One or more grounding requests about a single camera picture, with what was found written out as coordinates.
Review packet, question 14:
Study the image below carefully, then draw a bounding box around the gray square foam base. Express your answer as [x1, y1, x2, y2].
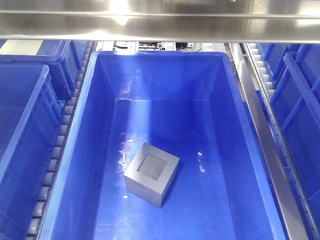
[123, 142, 180, 208]

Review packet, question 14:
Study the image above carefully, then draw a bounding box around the large blue target bin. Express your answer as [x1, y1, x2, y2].
[39, 51, 286, 240]

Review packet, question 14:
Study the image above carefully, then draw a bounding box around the blue bin left rear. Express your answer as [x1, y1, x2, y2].
[0, 39, 94, 101]

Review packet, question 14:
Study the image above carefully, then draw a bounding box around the blue bin left front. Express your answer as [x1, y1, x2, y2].
[0, 63, 65, 240]

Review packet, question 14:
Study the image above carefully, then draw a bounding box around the blue bin right side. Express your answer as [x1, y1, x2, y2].
[256, 43, 320, 240]

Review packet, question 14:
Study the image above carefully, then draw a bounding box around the white roller track left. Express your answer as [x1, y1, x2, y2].
[25, 41, 97, 240]

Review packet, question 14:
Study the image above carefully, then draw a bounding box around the white roller track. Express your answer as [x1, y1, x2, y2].
[25, 41, 97, 240]
[243, 43, 275, 101]

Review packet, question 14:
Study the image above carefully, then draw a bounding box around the steel shelf beam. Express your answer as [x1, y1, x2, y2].
[0, 0, 320, 44]

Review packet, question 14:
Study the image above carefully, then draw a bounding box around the white roller track right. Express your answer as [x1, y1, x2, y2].
[243, 43, 275, 101]

